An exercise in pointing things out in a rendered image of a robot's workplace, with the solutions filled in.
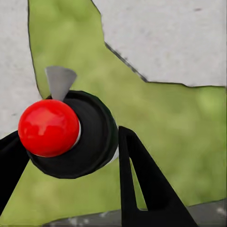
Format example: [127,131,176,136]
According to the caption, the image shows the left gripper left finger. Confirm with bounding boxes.
[0,131,30,216]

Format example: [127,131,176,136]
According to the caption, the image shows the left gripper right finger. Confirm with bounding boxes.
[118,126,199,227]

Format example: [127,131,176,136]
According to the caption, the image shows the insectifuge atomizer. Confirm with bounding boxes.
[18,66,119,179]

